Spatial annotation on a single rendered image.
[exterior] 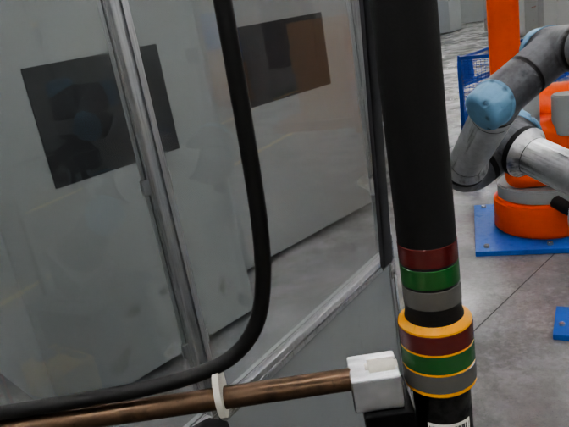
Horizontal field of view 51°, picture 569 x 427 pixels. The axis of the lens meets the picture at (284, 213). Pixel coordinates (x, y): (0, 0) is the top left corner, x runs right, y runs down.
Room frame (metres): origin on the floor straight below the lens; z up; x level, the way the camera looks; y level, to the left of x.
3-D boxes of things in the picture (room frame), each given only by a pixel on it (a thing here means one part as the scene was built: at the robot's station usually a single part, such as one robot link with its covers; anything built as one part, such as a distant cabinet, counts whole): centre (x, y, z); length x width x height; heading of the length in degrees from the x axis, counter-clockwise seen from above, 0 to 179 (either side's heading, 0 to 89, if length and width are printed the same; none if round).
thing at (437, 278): (0.31, -0.08, 1.61); 0.03 x 0.03 x 0.01
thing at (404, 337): (0.31, -0.08, 1.57); 0.04 x 0.04 x 0.01
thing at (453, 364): (0.31, -0.08, 1.56); 0.04 x 0.04 x 0.01
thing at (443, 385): (0.31, -0.08, 1.55); 0.04 x 0.04 x 0.01
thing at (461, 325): (0.31, -0.08, 1.56); 0.04 x 0.04 x 0.05
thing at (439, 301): (0.31, -0.08, 1.60); 0.03 x 0.03 x 0.01
